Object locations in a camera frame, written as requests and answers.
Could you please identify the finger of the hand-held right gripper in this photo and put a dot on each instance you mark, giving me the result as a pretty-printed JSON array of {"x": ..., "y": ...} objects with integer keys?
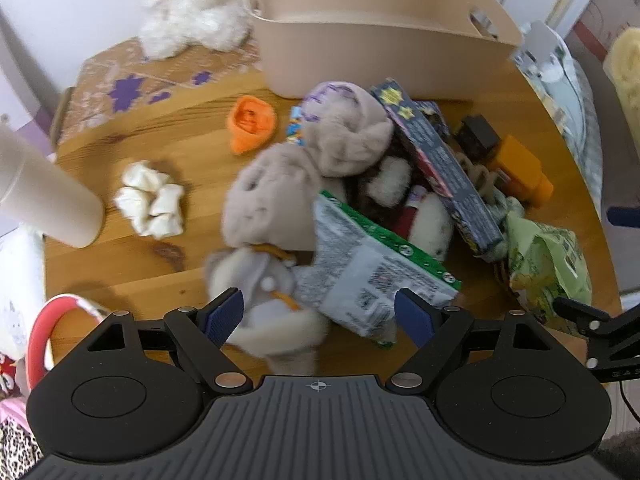
[
  {"x": 625, "y": 216},
  {"x": 612, "y": 332}
]

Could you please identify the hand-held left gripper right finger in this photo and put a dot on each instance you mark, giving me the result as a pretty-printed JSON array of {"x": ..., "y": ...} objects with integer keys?
[{"x": 412, "y": 319}]

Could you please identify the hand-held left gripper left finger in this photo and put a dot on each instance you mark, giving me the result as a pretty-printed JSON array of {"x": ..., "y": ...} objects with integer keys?
[{"x": 225, "y": 314}]

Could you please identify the grey plush toy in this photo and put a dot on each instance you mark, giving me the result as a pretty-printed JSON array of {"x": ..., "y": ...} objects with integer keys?
[{"x": 260, "y": 280}]

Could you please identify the green white snack packet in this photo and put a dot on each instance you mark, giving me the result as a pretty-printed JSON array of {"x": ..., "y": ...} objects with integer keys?
[{"x": 360, "y": 270}]

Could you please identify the white scrunchie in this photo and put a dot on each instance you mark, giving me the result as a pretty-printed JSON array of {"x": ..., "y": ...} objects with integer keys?
[{"x": 150, "y": 205}]

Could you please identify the dark blue star-print box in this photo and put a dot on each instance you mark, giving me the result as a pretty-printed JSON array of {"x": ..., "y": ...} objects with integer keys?
[{"x": 440, "y": 170}]

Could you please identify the beige plastic basket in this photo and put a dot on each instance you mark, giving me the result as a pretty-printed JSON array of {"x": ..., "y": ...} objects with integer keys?
[{"x": 350, "y": 55}]

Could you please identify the light green snack bag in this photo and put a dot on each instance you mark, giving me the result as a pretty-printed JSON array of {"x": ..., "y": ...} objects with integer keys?
[{"x": 545, "y": 270}]

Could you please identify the red white fuzzy sock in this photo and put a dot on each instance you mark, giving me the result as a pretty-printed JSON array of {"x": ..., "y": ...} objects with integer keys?
[{"x": 430, "y": 225}]

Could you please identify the orange block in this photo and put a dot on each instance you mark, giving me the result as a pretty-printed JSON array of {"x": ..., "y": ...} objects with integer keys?
[{"x": 520, "y": 170}]

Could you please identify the light patterned bedding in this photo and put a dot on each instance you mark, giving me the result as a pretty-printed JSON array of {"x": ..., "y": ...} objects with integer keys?
[{"x": 575, "y": 110}]

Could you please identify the white fluffy pompom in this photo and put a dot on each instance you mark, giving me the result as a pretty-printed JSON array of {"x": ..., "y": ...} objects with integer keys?
[{"x": 390, "y": 180}]

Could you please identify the yellow fuzzy cushion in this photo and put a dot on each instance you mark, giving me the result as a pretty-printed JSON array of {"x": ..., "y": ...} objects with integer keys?
[{"x": 625, "y": 70}]

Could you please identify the white charger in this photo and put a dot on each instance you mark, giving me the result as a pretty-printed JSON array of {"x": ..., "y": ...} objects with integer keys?
[{"x": 550, "y": 70}]

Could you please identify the small black box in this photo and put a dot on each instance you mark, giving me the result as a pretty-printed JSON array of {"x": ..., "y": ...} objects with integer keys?
[{"x": 477, "y": 135}]

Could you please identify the red white curved band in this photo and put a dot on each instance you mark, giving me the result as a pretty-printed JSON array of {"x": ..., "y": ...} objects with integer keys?
[{"x": 37, "y": 340}]

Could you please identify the orange rolled sock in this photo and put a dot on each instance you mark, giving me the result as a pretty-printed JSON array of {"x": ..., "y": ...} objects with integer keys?
[{"x": 250, "y": 125}]

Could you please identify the grey fuzzy sock purple trim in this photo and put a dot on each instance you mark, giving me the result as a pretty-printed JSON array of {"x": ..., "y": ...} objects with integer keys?
[{"x": 350, "y": 130}]

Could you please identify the colourful printed card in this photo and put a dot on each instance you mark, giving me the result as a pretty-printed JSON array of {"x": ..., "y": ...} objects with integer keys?
[{"x": 295, "y": 127}]

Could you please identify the white printed cloth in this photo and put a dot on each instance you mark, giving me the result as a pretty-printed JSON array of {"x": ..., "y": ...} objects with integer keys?
[{"x": 20, "y": 280}]

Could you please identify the cardboard box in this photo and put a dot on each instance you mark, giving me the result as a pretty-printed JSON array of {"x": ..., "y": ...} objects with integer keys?
[{"x": 600, "y": 5}]

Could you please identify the beige cylinder bottle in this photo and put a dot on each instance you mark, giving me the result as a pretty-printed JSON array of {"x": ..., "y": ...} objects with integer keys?
[{"x": 40, "y": 185}]

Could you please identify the leopard print cloth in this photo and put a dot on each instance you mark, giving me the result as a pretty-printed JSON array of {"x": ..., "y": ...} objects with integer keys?
[{"x": 15, "y": 445}]

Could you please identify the white plush rabbit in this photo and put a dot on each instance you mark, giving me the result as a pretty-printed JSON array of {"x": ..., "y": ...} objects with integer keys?
[{"x": 190, "y": 15}]

